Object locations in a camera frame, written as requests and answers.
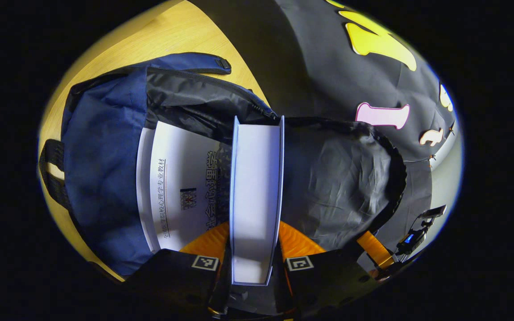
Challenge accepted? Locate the book with purple figure cover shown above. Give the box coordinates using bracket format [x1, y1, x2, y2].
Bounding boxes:
[229, 115, 285, 287]

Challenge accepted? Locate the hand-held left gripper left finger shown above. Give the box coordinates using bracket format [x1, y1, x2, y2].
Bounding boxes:
[123, 221, 231, 319]

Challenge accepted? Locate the black backdrop cloth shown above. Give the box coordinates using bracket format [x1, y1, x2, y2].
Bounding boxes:
[188, 0, 458, 263]

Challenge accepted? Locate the blue schoolbag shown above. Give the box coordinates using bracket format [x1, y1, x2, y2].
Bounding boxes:
[38, 52, 408, 277]

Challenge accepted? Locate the white book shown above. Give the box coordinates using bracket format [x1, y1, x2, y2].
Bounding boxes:
[136, 120, 233, 253]

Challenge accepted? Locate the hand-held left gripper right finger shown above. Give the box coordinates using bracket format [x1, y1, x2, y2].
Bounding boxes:
[278, 221, 376, 315]

